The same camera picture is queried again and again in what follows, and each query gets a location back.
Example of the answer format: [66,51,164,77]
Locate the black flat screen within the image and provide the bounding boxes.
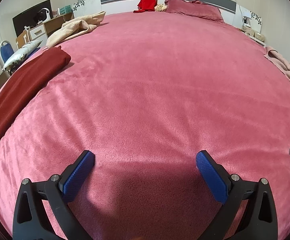
[12,0,53,37]

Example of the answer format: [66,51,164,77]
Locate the white flower print nightstand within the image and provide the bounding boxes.
[72,0,102,20]
[235,5,266,47]

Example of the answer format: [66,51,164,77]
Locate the white drawer unit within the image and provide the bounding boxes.
[27,25,47,42]

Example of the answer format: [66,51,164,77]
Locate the light pink knit sweater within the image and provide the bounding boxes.
[264,45,290,96]

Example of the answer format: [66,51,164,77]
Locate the silver pillow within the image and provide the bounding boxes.
[2,39,43,72]

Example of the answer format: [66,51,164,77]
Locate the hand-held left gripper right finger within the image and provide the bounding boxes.
[196,150,278,240]

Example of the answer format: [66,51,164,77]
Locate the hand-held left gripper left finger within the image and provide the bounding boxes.
[12,150,95,240]

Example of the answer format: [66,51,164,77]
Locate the dark red garment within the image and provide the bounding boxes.
[0,47,72,166]

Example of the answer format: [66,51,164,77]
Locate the blue chair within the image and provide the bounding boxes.
[0,41,16,64]

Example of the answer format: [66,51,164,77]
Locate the beige knit garment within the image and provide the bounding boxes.
[46,11,107,48]

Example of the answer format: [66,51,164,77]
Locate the brown cardboard box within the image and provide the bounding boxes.
[43,14,74,37]

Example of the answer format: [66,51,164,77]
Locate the white round robot toy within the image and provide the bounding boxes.
[34,8,53,23]

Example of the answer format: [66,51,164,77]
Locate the pink fleece bed blanket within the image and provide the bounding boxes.
[0,12,290,240]

